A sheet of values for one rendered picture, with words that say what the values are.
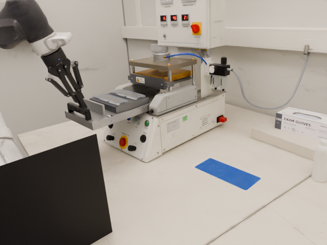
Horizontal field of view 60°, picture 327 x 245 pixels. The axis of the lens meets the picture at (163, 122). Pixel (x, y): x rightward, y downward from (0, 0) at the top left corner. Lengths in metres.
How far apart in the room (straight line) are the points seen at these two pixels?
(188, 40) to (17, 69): 1.54
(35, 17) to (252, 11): 1.10
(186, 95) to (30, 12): 0.66
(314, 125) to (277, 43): 0.46
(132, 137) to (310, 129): 0.74
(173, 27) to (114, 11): 1.37
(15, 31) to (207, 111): 0.85
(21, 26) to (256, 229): 0.90
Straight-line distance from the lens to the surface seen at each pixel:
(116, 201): 0.98
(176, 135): 1.24
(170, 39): 1.46
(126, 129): 1.27
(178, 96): 1.21
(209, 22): 1.32
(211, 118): 1.41
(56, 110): 2.64
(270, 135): 1.31
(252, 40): 1.62
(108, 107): 1.13
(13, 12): 1.00
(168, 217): 0.89
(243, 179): 1.06
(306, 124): 1.31
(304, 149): 1.24
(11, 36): 1.01
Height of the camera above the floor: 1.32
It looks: 22 degrees down
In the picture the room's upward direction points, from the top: 4 degrees counter-clockwise
